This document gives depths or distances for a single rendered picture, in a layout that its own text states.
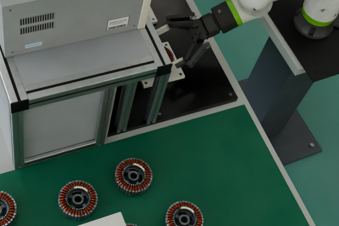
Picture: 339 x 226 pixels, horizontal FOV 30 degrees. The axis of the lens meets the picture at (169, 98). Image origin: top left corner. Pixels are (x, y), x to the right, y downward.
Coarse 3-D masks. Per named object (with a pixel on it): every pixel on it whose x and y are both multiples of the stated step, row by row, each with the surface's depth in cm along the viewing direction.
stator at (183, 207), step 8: (168, 208) 185; (176, 208) 184; (184, 208) 185; (192, 208) 185; (168, 216) 182; (176, 216) 185; (184, 216) 184; (192, 216) 186; (200, 216) 184; (168, 224) 181; (176, 224) 182; (184, 224) 183; (192, 224) 185; (200, 224) 183
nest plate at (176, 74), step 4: (164, 44) 216; (168, 44) 217; (168, 48) 216; (176, 68) 212; (180, 68) 212; (172, 72) 211; (176, 72) 211; (180, 72) 211; (172, 76) 210; (176, 76) 210; (180, 76) 210; (184, 76) 211; (144, 80) 207; (148, 80) 207; (152, 80) 207; (168, 80) 209; (172, 80) 210; (144, 84) 206; (148, 84) 206; (152, 84) 207
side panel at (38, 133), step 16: (80, 96) 168; (96, 96) 172; (112, 96) 172; (16, 112) 161; (32, 112) 165; (48, 112) 169; (64, 112) 172; (80, 112) 175; (96, 112) 179; (16, 128) 166; (32, 128) 172; (48, 128) 176; (64, 128) 179; (80, 128) 183; (96, 128) 187; (16, 144) 173; (32, 144) 180; (48, 144) 184; (64, 144) 188; (80, 144) 191; (96, 144) 193; (16, 160) 181; (32, 160) 185
